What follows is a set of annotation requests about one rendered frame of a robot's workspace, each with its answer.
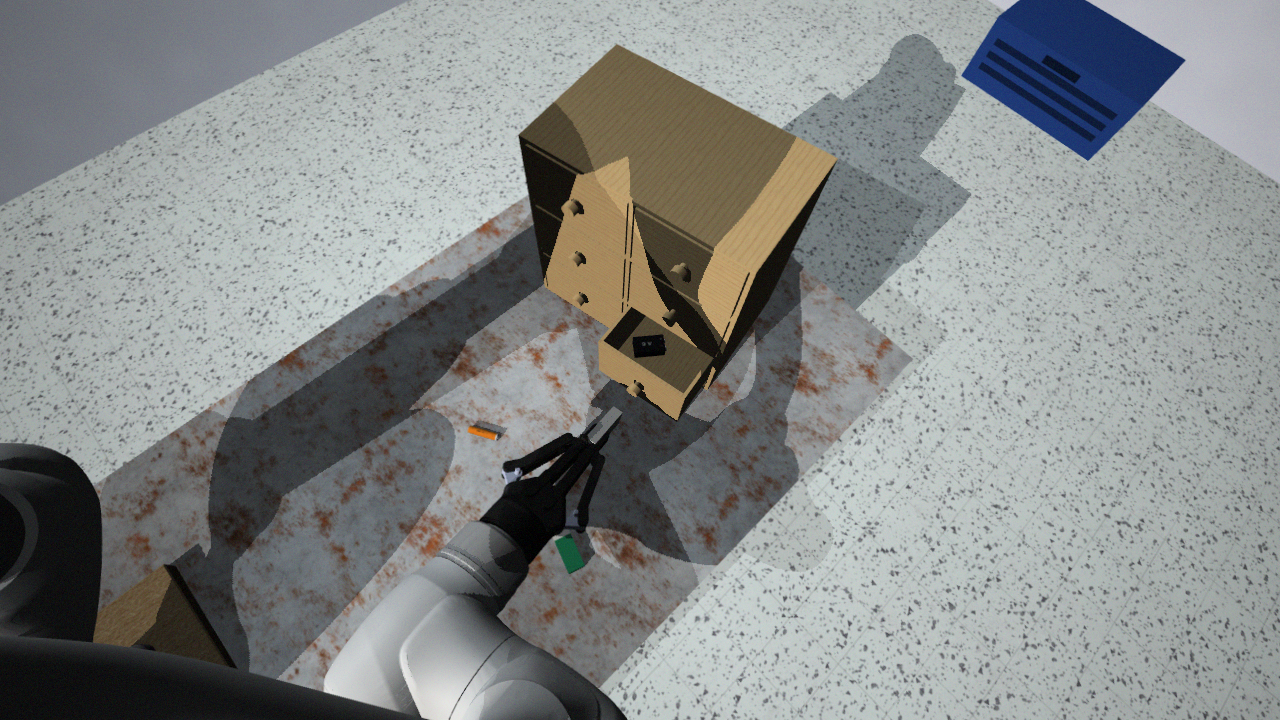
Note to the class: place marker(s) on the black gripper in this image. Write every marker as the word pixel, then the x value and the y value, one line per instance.
pixel 533 510

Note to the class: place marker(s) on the small wooden chest of drawers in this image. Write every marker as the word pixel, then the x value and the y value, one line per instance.
pixel 724 177

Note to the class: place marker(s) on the orange aaa battery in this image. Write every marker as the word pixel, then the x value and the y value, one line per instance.
pixel 483 433

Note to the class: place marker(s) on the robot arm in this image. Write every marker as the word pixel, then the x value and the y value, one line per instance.
pixel 432 649

